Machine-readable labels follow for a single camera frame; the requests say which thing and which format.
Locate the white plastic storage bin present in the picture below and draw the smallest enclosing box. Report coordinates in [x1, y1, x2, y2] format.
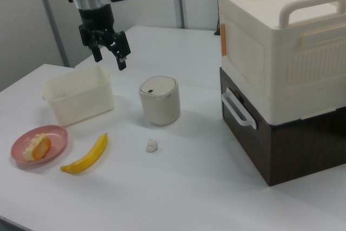
[41, 64, 115, 127]

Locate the cream plastic storage box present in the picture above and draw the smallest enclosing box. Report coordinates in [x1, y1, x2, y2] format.
[217, 0, 346, 124]

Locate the black hanging cable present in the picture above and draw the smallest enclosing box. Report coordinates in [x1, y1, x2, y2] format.
[215, 0, 222, 36]

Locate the yellow banana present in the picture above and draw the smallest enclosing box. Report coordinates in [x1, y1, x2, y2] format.
[59, 133, 109, 173]

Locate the white box handle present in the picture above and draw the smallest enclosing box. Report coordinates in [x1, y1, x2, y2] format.
[221, 88, 258, 129]

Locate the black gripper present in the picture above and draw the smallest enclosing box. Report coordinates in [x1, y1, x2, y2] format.
[78, 4, 132, 72]

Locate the pink round plate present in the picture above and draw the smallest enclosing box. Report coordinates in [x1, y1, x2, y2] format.
[10, 124, 69, 164]

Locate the dark brown wooden box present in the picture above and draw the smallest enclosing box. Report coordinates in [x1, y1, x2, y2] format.
[219, 67, 346, 187]

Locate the orange tape strip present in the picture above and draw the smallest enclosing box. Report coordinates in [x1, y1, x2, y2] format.
[220, 23, 228, 57]

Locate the beige small trash can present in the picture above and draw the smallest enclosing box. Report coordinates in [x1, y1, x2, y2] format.
[138, 76, 181, 127]

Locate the orange white toy shrimp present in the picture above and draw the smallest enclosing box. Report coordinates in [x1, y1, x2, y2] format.
[23, 133, 52, 162]

